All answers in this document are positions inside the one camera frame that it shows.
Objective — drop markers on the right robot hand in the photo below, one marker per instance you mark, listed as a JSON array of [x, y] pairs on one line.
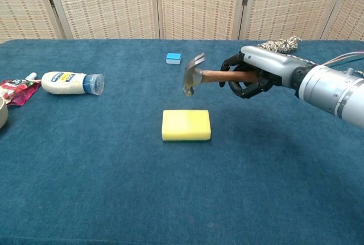
[[270, 60]]

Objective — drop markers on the yellow sponge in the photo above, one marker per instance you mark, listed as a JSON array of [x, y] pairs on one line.
[[186, 124]]

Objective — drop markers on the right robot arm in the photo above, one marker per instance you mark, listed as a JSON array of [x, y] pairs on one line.
[[332, 88]]

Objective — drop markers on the white mayonnaise bottle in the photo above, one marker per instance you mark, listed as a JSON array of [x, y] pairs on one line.
[[62, 83]]

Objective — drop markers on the blue carpet table cover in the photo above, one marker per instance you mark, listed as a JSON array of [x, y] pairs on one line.
[[113, 185]]

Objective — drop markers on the red spouted food pouch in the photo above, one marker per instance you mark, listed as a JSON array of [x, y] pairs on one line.
[[20, 91]]

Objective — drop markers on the beige bowl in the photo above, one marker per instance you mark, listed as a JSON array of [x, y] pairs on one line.
[[3, 112]]

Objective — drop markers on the small blue cube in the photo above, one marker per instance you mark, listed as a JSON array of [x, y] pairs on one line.
[[173, 58]]

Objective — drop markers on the woven folding screen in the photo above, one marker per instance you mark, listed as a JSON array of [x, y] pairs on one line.
[[113, 3]]

